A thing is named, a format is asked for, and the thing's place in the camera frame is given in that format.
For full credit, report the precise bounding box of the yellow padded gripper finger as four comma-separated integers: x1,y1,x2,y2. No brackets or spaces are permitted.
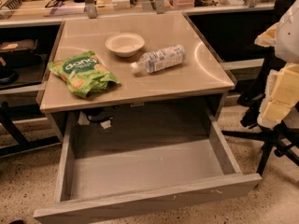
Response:
254,22,299,122

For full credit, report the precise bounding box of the clear plastic water bottle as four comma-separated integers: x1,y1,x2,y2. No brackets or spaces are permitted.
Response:
130,45,186,74

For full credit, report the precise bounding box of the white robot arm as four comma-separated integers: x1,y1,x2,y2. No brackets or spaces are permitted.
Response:
254,0,299,128

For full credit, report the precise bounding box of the grey cabinet with tan top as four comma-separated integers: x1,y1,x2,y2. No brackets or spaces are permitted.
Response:
40,13,235,137

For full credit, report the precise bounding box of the open grey top drawer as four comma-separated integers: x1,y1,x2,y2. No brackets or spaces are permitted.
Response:
34,104,261,224

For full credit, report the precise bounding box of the black office chair base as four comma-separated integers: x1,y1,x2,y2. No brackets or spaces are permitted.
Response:
222,49,299,175

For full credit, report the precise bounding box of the white paper bowl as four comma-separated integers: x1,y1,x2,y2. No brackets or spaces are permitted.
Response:
106,33,145,58

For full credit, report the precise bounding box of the green snack chip bag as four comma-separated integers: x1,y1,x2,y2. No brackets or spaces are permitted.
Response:
48,51,120,98

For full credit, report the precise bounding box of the long background workbench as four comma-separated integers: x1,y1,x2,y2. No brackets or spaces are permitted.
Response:
0,0,274,27

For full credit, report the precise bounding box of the black coiled spring tool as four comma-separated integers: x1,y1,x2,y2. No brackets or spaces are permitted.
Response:
0,0,21,16

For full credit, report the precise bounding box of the black cable under cabinet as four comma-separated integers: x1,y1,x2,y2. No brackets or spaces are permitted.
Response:
84,106,116,124

